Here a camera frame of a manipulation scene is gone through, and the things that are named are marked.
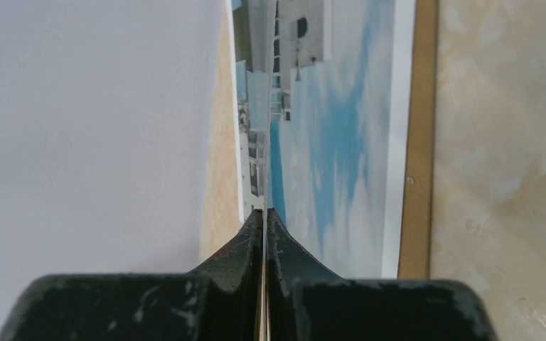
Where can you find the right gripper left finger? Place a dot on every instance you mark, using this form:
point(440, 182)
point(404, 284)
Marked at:
point(217, 300)

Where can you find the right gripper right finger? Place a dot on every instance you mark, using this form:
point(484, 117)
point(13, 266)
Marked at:
point(307, 301)

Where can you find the brown backing board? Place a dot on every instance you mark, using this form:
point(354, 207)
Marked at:
point(415, 243)

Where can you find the printed building photo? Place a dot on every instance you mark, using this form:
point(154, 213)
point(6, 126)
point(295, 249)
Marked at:
point(322, 94)

